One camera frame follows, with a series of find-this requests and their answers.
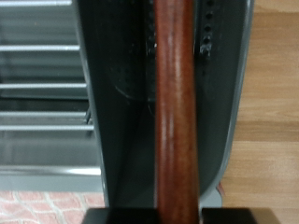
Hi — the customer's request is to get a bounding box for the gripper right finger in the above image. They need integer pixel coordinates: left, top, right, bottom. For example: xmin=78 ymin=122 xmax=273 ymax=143
xmin=200 ymin=207 xmax=281 ymax=224

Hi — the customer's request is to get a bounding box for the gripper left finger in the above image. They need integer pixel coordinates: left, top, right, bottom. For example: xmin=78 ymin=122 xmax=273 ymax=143
xmin=82 ymin=207 xmax=158 ymax=224

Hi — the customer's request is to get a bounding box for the pink checked cloth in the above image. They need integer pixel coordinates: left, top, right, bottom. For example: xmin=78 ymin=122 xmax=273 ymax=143
xmin=0 ymin=190 xmax=107 ymax=224

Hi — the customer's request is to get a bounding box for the dark grey cutlery holder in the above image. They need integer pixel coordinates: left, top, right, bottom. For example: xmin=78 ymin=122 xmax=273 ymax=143
xmin=73 ymin=0 xmax=255 ymax=209

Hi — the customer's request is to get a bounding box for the metal wire dish rack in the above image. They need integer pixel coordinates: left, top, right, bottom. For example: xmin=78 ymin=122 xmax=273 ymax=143
xmin=0 ymin=0 xmax=103 ymax=177

